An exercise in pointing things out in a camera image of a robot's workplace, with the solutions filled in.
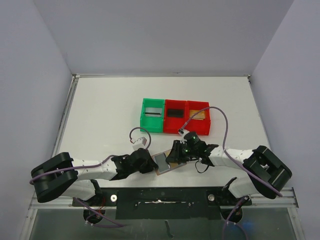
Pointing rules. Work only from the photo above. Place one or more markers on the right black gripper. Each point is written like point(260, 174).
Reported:
point(175, 153)

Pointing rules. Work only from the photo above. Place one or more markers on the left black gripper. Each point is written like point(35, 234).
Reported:
point(151, 163)

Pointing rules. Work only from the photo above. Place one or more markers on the dark grey credit card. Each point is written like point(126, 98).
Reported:
point(160, 159)

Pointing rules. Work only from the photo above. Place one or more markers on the brown leather card holder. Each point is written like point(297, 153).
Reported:
point(172, 165)

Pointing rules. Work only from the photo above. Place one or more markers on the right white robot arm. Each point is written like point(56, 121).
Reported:
point(266, 173)

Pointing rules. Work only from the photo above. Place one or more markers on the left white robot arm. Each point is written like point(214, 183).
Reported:
point(65, 176)

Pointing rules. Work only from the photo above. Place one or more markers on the black credit card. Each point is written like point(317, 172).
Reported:
point(175, 113)

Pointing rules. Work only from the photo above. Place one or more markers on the silver credit card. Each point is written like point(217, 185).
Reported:
point(153, 112)

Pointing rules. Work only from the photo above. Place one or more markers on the middle red plastic bin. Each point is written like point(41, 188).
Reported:
point(171, 125)

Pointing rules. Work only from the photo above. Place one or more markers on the red plastic bin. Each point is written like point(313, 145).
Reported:
point(201, 127)
point(171, 125)

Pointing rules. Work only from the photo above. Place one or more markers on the right red plastic bin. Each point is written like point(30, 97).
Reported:
point(201, 127)

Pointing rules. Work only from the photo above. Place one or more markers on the green plastic bin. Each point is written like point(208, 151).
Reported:
point(152, 124)

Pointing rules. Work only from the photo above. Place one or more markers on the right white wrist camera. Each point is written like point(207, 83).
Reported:
point(183, 132)

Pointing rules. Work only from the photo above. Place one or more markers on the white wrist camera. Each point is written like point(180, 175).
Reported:
point(183, 132)
point(139, 143)

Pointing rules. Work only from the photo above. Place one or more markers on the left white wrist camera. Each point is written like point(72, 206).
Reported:
point(139, 143)

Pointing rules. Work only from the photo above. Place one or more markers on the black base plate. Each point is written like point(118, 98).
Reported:
point(165, 203)

